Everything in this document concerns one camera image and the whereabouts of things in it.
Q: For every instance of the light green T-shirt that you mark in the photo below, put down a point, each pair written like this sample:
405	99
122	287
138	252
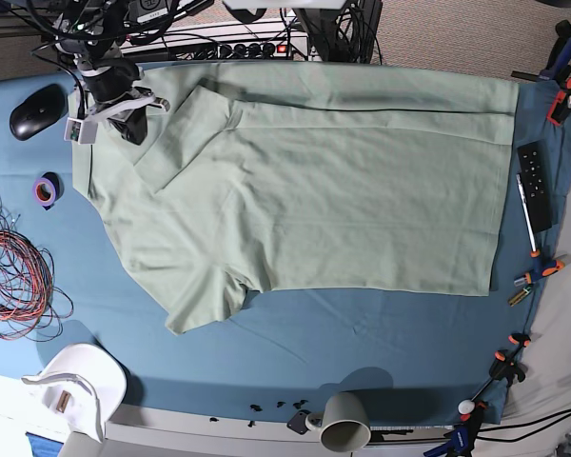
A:
306	176

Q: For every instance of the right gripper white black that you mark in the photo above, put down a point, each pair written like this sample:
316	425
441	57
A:
107	94

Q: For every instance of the blue black clamp bottom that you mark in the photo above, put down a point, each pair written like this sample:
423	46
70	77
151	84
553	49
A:
461	439

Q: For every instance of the black orange clamp upper right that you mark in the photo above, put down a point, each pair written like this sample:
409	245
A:
559	110

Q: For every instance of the grey-green ceramic mug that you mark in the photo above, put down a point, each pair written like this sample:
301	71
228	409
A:
343	426

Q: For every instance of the purple tape roll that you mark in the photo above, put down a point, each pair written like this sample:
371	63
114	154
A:
47	190

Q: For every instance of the black orange clamp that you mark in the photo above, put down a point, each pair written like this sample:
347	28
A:
559	110
505	365

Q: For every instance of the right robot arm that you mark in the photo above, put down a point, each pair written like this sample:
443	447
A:
91	33

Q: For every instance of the blue black clamp top right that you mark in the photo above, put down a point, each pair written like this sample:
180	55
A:
557	67

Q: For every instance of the black remote control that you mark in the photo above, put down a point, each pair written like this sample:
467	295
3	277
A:
535	186

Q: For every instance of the orange blue screwdriver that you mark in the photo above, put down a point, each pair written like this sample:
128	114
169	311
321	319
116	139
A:
541	269

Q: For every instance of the black orange clamp lower right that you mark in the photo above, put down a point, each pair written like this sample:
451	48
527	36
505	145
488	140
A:
505	365

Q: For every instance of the white baseball cap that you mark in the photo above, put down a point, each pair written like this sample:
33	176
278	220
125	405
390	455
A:
81	384

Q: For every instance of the blue table cloth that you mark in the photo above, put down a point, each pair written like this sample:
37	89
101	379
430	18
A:
413	357

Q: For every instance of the black computer mouse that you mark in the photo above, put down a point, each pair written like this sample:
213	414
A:
42	109

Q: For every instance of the white pen orange tip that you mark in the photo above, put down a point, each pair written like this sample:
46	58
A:
534	249

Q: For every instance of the black power strip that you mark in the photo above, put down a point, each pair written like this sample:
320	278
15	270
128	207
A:
238	51

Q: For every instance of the blue black clamp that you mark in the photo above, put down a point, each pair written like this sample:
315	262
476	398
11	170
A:
461	439
557	67

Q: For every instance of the white ball knob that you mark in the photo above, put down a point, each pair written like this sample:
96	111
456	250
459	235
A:
466	407

